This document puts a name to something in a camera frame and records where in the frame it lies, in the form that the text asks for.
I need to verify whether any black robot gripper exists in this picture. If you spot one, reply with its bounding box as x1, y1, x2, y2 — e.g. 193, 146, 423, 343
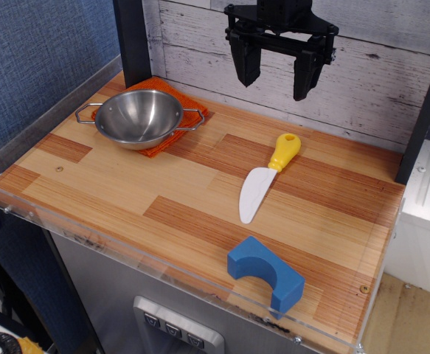
223, 1, 339, 101

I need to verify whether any yellow handled white toy knife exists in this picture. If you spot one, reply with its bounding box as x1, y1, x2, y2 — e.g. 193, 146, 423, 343
238, 133, 302, 224

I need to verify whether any yellow and black object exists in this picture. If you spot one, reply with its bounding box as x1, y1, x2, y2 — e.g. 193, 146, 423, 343
0, 332, 45, 354

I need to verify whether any orange folded cloth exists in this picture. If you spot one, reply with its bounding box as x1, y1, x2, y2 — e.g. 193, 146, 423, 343
91, 77, 209, 158

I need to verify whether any blue arch shaped block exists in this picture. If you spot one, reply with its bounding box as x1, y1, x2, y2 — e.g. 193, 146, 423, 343
227, 236, 305, 319

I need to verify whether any silver button control panel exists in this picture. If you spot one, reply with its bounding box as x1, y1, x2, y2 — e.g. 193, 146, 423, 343
133, 296, 225, 353

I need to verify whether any clear acrylic front guard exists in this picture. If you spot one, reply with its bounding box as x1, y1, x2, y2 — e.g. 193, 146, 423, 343
0, 190, 362, 353

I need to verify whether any stainless steel two-handled bowl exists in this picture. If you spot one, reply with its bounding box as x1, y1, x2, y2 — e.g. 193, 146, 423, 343
75, 89, 205, 150

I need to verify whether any black right vertical post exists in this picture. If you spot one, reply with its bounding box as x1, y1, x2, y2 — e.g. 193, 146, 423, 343
395, 85, 430, 184

